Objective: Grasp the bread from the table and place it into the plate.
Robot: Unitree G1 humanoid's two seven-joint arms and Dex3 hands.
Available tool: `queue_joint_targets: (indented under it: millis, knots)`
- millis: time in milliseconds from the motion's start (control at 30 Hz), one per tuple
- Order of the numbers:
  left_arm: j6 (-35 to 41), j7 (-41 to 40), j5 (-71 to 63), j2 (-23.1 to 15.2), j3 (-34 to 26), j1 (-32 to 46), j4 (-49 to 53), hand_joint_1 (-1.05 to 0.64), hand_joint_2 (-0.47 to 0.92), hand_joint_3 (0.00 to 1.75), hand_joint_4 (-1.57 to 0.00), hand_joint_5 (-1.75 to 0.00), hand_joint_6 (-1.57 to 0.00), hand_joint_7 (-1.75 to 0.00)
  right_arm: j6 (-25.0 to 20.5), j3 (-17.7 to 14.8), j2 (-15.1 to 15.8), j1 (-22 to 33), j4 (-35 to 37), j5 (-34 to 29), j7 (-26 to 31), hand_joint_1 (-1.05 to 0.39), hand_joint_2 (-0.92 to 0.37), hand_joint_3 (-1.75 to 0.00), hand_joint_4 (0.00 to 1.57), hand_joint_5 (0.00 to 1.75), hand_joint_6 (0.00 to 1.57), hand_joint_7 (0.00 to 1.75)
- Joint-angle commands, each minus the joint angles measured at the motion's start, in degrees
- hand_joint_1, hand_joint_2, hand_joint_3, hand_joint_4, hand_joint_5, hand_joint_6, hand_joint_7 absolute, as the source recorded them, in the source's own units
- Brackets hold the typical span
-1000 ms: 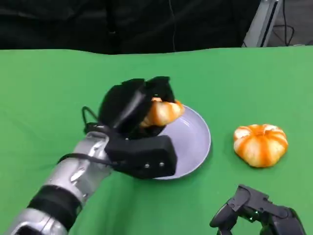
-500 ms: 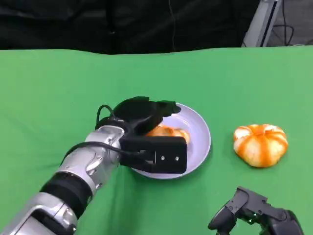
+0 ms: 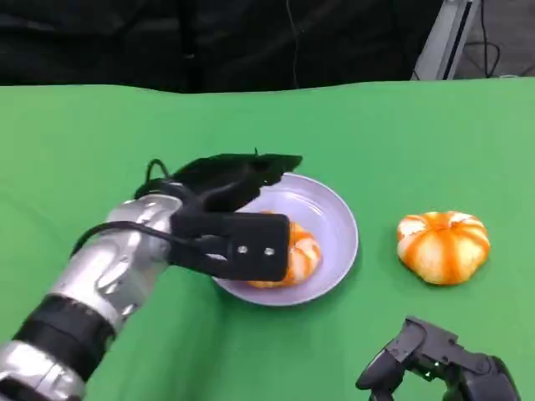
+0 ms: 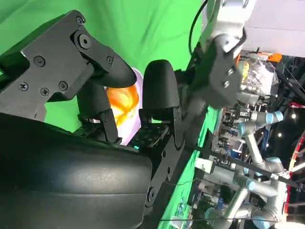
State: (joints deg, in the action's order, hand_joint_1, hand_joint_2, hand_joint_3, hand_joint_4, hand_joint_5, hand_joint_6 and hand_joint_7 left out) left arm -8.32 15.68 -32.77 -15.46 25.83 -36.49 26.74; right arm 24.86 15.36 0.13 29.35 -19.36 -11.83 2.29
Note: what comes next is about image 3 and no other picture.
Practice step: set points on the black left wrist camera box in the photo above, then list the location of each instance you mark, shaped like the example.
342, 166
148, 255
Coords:
255, 246

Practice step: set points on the black backdrop curtain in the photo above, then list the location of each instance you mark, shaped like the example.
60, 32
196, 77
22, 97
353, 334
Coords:
167, 42

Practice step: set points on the green table cloth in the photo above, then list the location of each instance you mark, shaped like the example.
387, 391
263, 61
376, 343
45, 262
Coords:
376, 138

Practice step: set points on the orange and white toy bread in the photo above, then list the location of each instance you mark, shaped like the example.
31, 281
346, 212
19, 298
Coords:
443, 248
303, 255

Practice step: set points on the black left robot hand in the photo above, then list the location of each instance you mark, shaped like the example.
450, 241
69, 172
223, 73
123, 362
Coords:
225, 179

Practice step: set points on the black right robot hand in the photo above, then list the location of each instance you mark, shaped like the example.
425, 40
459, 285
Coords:
472, 372

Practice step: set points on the aluminium frame post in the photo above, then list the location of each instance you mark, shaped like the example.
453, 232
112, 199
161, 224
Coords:
445, 42

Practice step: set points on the lilac plate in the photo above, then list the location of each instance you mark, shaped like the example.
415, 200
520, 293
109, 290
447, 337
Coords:
326, 225

